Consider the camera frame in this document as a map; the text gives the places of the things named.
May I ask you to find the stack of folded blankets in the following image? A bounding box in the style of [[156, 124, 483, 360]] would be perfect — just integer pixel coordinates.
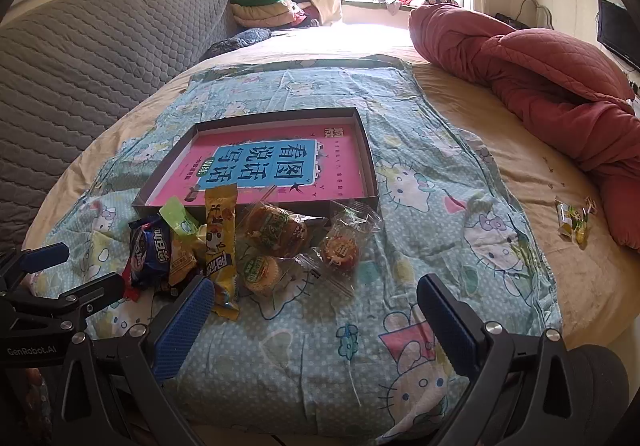
[[229, 0, 321, 30]]

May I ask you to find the clear red pastry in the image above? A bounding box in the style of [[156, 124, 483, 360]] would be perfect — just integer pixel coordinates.
[[296, 199, 383, 298]]

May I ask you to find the red quilted duvet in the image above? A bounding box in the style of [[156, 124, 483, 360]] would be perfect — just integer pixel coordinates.
[[409, 1, 639, 249]]

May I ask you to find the blue Oreo cookie packet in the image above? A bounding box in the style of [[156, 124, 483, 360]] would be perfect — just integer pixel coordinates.
[[122, 214, 171, 302]]

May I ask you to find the small yellow green wrapper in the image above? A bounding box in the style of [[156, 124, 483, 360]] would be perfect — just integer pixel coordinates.
[[554, 196, 598, 249]]

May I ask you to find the grey quilted headboard cover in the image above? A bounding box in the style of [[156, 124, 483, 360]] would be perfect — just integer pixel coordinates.
[[1, 0, 236, 249]]

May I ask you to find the pink and blue book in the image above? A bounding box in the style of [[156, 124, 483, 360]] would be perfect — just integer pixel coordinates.
[[147, 121, 369, 208]]

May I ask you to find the small green label cake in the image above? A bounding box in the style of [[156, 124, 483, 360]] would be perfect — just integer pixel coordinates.
[[238, 246, 299, 299]]

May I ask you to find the tall yellow snack packet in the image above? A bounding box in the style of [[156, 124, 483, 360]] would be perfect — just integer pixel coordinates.
[[205, 184, 240, 322]]

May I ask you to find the green snack packet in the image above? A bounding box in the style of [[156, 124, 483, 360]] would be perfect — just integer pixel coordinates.
[[160, 196, 206, 246]]

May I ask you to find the dark floral pillow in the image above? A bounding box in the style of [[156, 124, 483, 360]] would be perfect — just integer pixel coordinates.
[[200, 28, 272, 61]]

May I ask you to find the beige bed sheet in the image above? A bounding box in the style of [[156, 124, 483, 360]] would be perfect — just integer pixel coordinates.
[[24, 24, 639, 346]]

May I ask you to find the clear bread bun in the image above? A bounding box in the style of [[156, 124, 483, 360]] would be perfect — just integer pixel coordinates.
[[240, 201, 326, 258]]

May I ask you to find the black flat television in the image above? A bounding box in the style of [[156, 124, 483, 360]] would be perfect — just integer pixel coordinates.
[[597, 0, 640, 70]]

